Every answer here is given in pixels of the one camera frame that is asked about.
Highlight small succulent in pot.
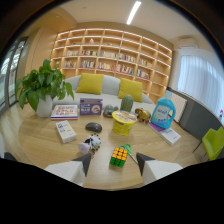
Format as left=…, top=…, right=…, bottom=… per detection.
left=102, top=104, right=120, bottom=118

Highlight wooden bookshelf wall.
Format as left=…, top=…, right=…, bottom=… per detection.
left=49, top=27, right=174, bottom=105

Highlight purple box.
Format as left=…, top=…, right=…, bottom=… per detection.
left=79, top=97, right=104, bottom=117

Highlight white small box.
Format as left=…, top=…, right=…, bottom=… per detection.
left=55, top=119, right=78, bottom=144

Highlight ceiling strip light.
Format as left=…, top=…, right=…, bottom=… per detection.
left=125, top=0, right=142, bottom=26

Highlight small handheld fan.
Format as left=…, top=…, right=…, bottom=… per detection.
left=77, top=133, right=102, bottom=156

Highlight yellow instant noodle cup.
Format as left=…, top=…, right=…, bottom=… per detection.
left=111, top=110, right=138, bottom=137

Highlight green cactus plant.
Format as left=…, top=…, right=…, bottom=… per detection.
left=119, top=94, right=135, bottom=113

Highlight potted green leafy plant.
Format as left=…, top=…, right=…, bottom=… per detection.
left=14, top=58, right=75, bottom=118

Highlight grey sofa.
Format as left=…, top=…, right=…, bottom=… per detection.
left=51, top=74, right=157, bottom=116

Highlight air conditioner unit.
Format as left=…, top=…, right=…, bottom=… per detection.
left=177, top=37, right=199, bottom=50

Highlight green handled scissors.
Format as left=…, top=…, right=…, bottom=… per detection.
left=119, top=143, right=139, bottom=165

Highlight yellow cushion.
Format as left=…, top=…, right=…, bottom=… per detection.
left=117, top=77, right=144, bottom=104
left=75, top=72, right=105, bottom=96

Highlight blue detergent bottle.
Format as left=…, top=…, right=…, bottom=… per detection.
left=150, top=90, right=177, bottom=130

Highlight white curtain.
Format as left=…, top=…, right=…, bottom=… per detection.
left=175, top=54, right=224, bottom=119

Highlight green chair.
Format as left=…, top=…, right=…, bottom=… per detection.
left=192, top=125, right=224, bottom=162

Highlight Rubik's cube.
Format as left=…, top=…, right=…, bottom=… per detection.
left=109, top=146, right=129, bottom=169

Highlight colourful flat book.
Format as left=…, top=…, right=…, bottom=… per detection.
left=50, top=104, right=79, bottom=121

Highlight white radiator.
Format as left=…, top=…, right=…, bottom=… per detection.
left=170, top=91, right=188, bottom=124

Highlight white purple book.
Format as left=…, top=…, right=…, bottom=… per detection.
left=147, top=121, right=182, bottom=147

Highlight golden elephant figurine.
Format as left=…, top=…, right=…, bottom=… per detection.
left=134, top=107, right=152, bottom=125

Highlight black computer mouse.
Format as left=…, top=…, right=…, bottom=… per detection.
left=84, top=121, right=103, bottom=133

